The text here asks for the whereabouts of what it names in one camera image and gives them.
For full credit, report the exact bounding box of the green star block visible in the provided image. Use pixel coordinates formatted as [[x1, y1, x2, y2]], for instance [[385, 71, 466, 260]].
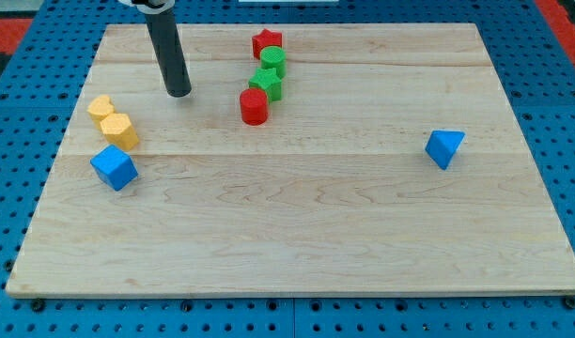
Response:
[[248, 68, 283, 102]]

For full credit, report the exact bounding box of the red star block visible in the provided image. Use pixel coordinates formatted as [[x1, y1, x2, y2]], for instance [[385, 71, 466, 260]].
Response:
[[251, 28, 283, 59]]

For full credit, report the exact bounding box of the light wooden board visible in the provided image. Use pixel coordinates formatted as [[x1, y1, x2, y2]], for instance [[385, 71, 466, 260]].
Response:
[[7, 23, 575, 299]]

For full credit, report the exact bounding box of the red cylinder block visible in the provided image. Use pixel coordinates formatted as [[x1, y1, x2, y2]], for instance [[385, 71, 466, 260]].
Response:
[[240, 88, 269, 126]]

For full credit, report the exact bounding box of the green cylinder block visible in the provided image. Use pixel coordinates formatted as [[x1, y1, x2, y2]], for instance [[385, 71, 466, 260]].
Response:
[[259, 46, 287, 79]]

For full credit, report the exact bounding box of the blue triangle block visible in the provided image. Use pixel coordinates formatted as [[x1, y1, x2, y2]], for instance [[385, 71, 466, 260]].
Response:
[[425, 130, 466, 170]]

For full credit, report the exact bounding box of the yellow hexagon block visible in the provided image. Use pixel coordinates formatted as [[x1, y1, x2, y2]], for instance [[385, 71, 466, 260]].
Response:
[[100, 113, 139, 151]]

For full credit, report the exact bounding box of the blue cube block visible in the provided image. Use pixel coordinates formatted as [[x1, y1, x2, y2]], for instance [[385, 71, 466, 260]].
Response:
[[90, 145, 138, 191]]

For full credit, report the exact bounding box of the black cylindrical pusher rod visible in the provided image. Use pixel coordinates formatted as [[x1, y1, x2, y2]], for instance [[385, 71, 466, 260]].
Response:
[[140, 0, 192, 98]]

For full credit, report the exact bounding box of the yellow heart block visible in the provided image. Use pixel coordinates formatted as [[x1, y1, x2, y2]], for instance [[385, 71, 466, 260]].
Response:
[[87, 95, 116, 130]]

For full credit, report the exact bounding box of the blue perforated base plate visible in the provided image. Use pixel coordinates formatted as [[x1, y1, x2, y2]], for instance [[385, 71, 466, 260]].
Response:
[[0, 0, 575, 337]]

